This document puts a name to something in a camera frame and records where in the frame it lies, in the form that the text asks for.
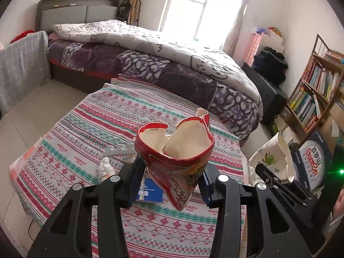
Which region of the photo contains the bed with patterned quilt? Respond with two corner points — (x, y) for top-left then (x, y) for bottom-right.
(47, 39), (262, 146)

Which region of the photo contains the striped patterned tablecloth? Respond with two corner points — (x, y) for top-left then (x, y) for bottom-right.
(9, 77), (249, 258)

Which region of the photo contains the grey checked cloth cover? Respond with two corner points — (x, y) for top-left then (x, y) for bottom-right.
(0, 31), (51, 116)

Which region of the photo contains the torn red paper cup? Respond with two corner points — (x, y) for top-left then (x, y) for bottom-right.
(134, 108), (215, 212)

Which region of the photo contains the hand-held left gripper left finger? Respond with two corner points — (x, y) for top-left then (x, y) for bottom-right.
(27, 156), (147, 258)

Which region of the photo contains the plaid hanging garment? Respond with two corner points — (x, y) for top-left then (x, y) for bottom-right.
(126, 0), (144, 26)

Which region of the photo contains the white paper cup green print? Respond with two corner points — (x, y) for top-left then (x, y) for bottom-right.
(248, 132), (296, 186)

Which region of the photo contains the white paper box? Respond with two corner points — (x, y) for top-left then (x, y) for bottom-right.
(258, 29), (284, 54)

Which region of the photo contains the bright window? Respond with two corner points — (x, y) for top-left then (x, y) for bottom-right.
(160, 0), (248, 43)

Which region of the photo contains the grey upholstered bed frame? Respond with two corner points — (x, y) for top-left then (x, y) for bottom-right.
(35, 0), (121, 94)

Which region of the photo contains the white plastic toothed strip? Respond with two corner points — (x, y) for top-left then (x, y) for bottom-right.
(102, 144), (135, 158)

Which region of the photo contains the white printed quilt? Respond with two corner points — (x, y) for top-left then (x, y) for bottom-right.
(52, 20), (262, 105)

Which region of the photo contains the white tissue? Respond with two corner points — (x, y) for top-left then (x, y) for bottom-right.
(97, 157), (116, 184)

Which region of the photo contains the pink box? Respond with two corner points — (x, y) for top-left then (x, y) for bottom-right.
(243, 32), (262, 68)

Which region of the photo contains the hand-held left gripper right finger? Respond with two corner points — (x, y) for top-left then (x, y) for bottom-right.
(199, 164), (312, 258)

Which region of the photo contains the row of shelf books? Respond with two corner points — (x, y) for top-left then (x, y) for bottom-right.
(289, 51), (344, 129)

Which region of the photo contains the person's right hand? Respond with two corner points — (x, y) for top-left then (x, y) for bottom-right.
(333, 189), (344, 221)

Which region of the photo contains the black low cabinet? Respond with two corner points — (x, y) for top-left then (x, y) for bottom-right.
(242, 63), (289, 125)

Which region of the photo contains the stack of floor books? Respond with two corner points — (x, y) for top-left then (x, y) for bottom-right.
(271, 114), (299, 146)

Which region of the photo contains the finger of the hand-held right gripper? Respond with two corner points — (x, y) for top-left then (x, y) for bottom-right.
(292, 180), (320, 203)
(255, 163), (307, 207)

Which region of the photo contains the blue paper packet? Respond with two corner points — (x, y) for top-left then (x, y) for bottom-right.
(136, 177), (164, 203)

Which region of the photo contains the wooden bookshelf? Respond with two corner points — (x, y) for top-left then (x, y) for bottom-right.
(285, 34), (344, 140)

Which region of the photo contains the pale curtain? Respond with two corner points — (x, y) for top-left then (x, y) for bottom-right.
(223, 0), (256, 57)

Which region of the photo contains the brown cardboard box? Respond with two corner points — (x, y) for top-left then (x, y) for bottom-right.
(318, 102), (344, 154)

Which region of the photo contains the blue white carton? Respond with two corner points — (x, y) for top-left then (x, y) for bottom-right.
(292, 130), (334, 191)

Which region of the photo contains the black floor cable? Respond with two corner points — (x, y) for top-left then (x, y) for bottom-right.
(27, 218), (41, 244)

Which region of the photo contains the black clothes pile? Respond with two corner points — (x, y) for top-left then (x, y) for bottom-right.
(253, 47), (288, 85)

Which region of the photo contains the red cloth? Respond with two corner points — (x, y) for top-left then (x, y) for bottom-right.
(11, 29), (35, 43)

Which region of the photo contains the black hanging bag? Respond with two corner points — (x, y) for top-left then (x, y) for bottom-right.
(116, 0), (132, 22)

